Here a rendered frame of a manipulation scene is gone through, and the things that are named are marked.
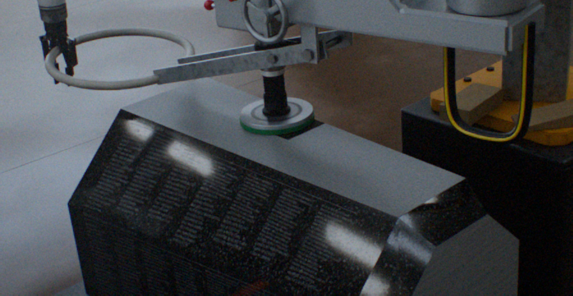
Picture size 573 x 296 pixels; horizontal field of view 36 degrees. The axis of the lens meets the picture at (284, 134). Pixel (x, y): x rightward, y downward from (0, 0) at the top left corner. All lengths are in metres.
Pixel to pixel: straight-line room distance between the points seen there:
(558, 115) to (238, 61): 0.92
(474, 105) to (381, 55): 2.91
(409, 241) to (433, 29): 0.49
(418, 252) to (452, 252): 0.10
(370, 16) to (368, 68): 3.15
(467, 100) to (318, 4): 0.64
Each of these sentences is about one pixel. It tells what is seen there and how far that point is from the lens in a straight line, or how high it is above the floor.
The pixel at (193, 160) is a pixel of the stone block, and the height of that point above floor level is 0.78.
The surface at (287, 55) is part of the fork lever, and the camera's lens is 2.39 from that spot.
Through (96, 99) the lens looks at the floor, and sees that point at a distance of 5.26.
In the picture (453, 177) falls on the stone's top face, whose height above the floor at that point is 0.83.
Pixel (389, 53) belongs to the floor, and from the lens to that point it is 5.51.
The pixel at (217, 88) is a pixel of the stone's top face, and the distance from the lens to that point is 2.86.
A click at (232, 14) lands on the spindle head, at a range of 2.40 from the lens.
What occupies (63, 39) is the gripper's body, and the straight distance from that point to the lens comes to 3.05.
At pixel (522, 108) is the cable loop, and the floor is 1.02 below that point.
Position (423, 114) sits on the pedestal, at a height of 0.74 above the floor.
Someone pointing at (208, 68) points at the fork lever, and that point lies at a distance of 2.60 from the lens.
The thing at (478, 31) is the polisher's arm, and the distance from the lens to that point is 2.01.
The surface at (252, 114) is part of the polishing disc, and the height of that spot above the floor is 0.85.
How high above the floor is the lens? 1.85
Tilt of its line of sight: 24 degrees down
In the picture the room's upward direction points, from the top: 5 degrees counter-clockwise
